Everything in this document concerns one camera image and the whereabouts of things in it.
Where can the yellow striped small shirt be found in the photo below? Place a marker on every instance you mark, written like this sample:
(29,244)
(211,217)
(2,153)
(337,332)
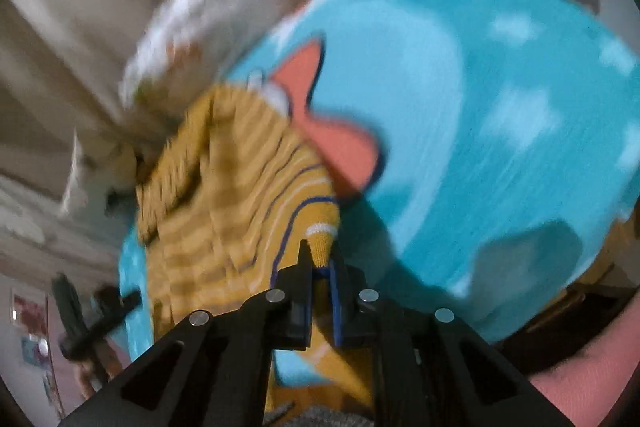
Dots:
(240,187)

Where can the white floral pillow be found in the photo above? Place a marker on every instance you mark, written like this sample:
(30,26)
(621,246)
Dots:
(200,7)

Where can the wall poster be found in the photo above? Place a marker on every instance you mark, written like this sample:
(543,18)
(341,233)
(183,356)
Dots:
(31,329)

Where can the pink cloth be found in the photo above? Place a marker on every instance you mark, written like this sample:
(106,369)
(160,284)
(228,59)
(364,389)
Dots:
(590,367)

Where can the teal star printed blanket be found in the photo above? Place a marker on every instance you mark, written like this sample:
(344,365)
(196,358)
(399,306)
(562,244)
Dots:
(450,132)

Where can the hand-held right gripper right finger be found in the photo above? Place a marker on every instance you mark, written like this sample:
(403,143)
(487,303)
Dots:
(338,307)

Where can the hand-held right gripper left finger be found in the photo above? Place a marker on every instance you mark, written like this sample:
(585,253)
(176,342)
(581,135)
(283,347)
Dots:
(299,289)

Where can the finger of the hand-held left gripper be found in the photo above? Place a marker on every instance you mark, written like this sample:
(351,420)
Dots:
(117,304)

